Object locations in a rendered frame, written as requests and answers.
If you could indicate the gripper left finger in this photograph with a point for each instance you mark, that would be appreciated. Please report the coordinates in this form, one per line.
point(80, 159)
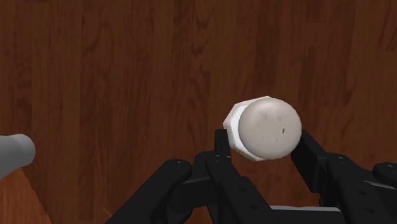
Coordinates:
point(223, 183)

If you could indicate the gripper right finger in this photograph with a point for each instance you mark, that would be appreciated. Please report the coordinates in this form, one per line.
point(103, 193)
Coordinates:
point(341, 180)

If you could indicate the white round cup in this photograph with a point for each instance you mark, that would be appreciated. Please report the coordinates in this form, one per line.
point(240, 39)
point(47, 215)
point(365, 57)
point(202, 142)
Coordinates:
point(266, 128)

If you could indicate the grey cylinder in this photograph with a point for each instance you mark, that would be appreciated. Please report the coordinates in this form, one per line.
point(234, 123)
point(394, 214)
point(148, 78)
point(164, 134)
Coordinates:
point(14, 153)

